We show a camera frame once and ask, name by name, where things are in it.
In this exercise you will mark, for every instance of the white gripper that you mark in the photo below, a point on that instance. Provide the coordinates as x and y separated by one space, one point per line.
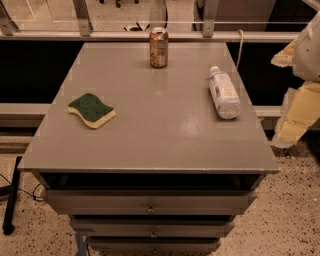
308 55

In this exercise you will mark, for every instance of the green and yellow sponge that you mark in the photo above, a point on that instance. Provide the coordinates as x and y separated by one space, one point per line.
91 110

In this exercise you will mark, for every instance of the blue white plastic bottle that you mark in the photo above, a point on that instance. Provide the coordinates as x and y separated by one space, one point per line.
225 97

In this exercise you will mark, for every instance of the orange soda can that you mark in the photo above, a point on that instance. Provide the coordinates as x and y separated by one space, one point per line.
158 42

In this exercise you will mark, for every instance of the grey drawer cabinet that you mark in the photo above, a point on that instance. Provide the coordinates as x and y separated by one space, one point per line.
166 135

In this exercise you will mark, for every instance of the bottom grey drawer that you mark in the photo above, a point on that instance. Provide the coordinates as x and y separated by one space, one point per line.
154 245

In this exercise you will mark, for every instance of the grey drawer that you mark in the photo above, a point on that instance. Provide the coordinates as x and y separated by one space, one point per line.
94 202
154 245
152 228

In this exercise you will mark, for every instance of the middle grey drawer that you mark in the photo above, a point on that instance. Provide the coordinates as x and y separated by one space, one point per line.
152 228

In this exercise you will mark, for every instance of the top grey drawer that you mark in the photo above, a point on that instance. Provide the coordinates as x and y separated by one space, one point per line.
94 202

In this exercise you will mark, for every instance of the black stand leg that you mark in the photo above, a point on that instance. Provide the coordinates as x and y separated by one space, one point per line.
7 226

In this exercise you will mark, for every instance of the metal railing frame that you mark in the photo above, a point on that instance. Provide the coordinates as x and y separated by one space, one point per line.
132 20

